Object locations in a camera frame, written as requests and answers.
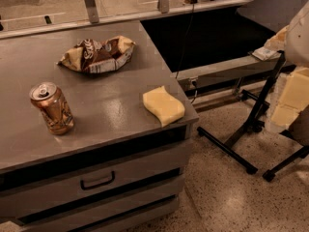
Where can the brown chip bag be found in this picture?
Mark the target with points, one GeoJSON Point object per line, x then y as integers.
{"type": "Point", "coordinates": [90, 56]}

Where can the small white box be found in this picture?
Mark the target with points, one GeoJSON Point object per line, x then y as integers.
{"type": "Point", "coordinates": [263, 53]}

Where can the orange soda can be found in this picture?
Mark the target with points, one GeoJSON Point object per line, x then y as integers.
{"type": "Point", "coordinates": [49, 99]}

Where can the grey drawer cabinet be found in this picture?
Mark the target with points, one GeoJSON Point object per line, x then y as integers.
{"type": "Point", "coordinates": [113, 131]}

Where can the black folding stand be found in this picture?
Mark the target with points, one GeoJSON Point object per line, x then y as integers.
{"type": "Point", "coordinates": [253, 124]}

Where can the yellow sponge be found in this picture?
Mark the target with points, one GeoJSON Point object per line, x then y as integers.
{"type": "Point", "coordinates": [166, 108]}

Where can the grey metal rail frame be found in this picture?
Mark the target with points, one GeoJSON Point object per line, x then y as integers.
{"type": "Point", "coordinates": [220, 72]}

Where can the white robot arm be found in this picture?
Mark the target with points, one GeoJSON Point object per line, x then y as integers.
{"type": "Point", "coordinates": [289, 102]}

